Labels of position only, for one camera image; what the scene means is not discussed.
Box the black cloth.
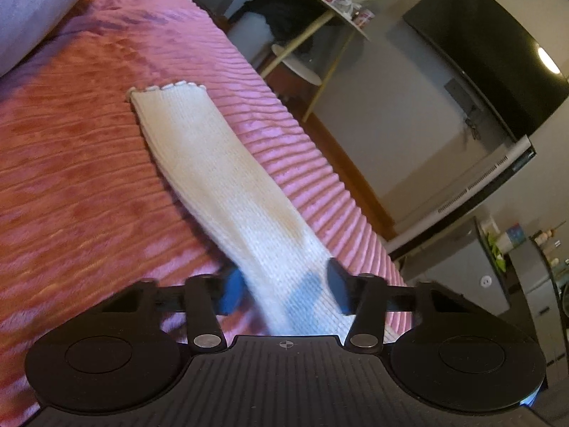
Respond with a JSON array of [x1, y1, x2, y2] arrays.
[[242, 0, 332, 54]]

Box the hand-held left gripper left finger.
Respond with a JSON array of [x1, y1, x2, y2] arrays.
[[99, 268, 248, 351]]

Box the lavender pillow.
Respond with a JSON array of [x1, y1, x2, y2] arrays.
[[0, 0, 108, 77]]

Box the green tray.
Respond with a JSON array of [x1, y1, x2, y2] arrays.
[[486, 231, 508, 273]]

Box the white two-tier side table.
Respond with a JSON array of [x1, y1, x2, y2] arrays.
[[258, 0, 374, 123]]

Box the black television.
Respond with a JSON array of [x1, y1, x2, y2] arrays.
[[402, 0, 563, 144]]

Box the grey nightstand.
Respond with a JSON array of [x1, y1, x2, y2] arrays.
[[402, 217, 512, 317]]

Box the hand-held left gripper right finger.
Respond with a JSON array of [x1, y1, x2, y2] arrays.
[[326, 257, 467, 351]]

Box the white knitted garment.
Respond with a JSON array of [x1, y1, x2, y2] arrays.
[[126, 81, 399, 343]]

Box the blue white container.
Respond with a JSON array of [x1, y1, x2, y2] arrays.
[[504, 224, 526, 248]]

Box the hanging keys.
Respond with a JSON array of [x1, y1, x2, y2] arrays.
[[462, 107, 482, 141]]

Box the pink ribbed blanket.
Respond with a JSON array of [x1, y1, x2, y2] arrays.
[[0, 0, 407, 410]]

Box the grey dressing table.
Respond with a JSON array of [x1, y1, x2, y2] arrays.
[[507, 235, 569, 365]]

